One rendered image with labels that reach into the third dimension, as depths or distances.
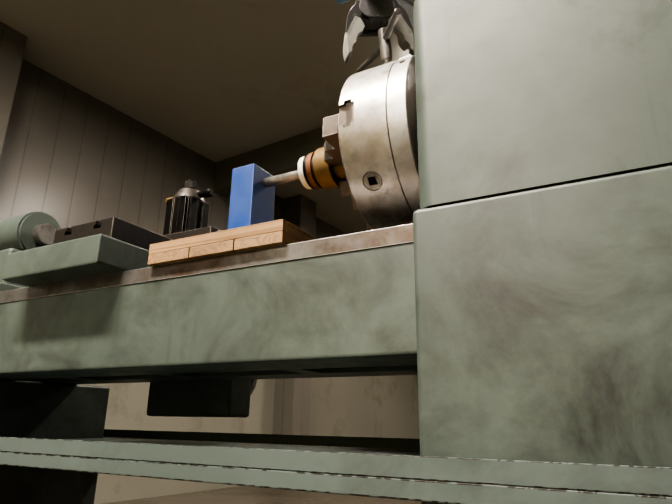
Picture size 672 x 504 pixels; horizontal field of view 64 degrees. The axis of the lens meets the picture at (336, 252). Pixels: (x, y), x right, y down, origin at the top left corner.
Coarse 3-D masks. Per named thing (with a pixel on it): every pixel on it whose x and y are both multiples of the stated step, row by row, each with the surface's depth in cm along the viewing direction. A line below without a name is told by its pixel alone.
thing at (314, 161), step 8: (312, 152) 108; (320, 152) 105; (304, 160) 107; (312, 160) 106; (320, 160) 104; (304, 168) 106; (312, 168) 106; (320, 168) 104; (328, 168) 103; (336, 168) 104; (304, 176) 106; (312, 176) 106; (320, 176) 105; (328, 176) 104; (336, 176) 105; (344, 176) 104; (312, 184) 107; (320, 184) 106; (328, 184) 106; (336, 184) 105
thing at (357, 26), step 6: (354, 18) 106; (360, 18) 106; (354, 24) 106; (360, 24) 106; (348, 30) 106; (354, 30) 106; (360, 30) 106; (348, 36) 105; (354, 36) 106; (348, 42) 105; (354, 42) 105; (348, 48) 105; (348, 54) 105
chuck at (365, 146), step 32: (384, 64) 94; (352, 96) 90; (384, 96) 86; (352, 128) 88; (384, 128) 85; (352, 160) 88; (384, 160) 86; (352, 192) 90; (384, 192) 88; (384, 224) 94
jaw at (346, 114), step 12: (348, 108) 90; (324, 120) 94; (336, 120) 93; (348, 120) 89; (324, 132) 93; (336, 132) 92; (324, 144) 102; (336, 144) 95; (324, 156) 101; (336, 156) 99
